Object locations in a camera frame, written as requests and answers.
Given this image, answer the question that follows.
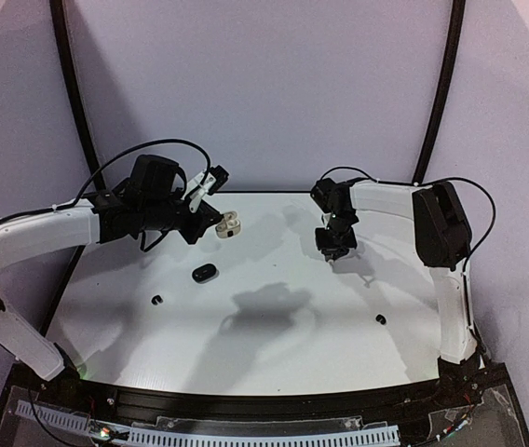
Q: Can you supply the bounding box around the black earbud right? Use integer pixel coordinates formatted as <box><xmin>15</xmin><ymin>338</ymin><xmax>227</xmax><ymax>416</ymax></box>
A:
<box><xmin>375</xmin><ymin>314</ymin><xmax>387</xmax><ymax>325</ymax></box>

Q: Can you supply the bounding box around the black earbud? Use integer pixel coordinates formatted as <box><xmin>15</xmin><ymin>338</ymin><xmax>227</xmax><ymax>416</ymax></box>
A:
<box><xmin>375</xmin><ymin>314</ymin><xmax>387</xmax><ymax>325</ymax></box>
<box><xmin>151</xmin><ymin>295</ymin><xmax>163</xmax><ymax>305</ymax></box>

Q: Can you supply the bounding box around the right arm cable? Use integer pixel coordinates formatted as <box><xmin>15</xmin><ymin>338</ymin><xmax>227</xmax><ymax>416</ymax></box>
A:
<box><xmin>315</xmin><ymin>166</ymin><xmax>498</xmax><ymax>280</ymax></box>

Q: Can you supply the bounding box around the white earbud charging case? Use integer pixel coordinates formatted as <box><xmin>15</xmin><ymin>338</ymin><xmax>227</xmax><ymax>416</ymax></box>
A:
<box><xmin>215</xmin><ymin>211</ymin><xmax>241</xmax><ymax>239</ymax></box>

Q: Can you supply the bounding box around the white slotted cable duct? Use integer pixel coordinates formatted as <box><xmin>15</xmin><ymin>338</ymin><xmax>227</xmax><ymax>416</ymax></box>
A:
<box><xmin>8</xmin><ymin>400</ymin><xmax>400</xmax><ymax>447</ymax></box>

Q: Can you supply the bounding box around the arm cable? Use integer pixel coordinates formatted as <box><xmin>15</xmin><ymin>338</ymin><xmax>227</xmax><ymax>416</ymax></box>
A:
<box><xmin>0</xmin><ymin>138</ymin><xmax>213</xmax><ymax>252</ymax></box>
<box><xmin>315</xmin><ymin>166</ymin><xmax>498</xmax><ymax>280</ymax></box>

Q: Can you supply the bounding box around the left black frame post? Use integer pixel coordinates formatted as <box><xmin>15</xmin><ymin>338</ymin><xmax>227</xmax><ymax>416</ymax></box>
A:
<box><xmin>48</xmin><ymin>0</ymin><xmax>100</xmax><ymax>174</ymax></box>

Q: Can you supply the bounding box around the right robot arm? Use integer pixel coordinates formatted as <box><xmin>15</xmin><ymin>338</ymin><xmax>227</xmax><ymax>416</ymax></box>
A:
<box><xmin>310</xmin><ymin>178</ymin><xmax>480</xmax><ymax>368</ymax></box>

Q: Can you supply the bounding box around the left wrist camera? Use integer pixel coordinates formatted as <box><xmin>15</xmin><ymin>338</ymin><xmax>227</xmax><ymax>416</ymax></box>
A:
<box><xmin>203</xmin><ymin>165</ymin><xmax>229</xmax><ymax>196</ymax></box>

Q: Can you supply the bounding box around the black earbud charging case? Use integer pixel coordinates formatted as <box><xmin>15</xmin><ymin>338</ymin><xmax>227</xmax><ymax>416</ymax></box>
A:
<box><xmin>191</xmin><ymin>264</ymin><xmax>218</xmax><ymax>284</ymax></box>

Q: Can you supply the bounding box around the black earbud left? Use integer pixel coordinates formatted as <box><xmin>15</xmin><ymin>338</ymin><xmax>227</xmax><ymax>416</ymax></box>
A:
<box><xmin>151</xmin><ymin>295</ymin><xmax>163</xmax><ymax>305</ymax></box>

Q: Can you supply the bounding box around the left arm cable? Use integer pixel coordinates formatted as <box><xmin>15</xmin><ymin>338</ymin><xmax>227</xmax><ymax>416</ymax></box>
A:
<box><xmin>0</xmin><ymin>138</ymin><xmax>213</xmax><ymax>252</ymax></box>

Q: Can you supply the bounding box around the black front frame rail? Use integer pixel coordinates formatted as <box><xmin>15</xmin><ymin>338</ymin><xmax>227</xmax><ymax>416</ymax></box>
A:
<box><xmin>79</xmin><ymin>379</ymin><xmax>439</xmax><ymax>423</ymax></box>

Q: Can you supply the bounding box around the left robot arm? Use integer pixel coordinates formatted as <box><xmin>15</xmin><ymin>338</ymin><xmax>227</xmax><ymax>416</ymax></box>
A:
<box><xmin>0</xmin><ymin>155</ymin><xmax>228</xmax><ymax>382</ymax></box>

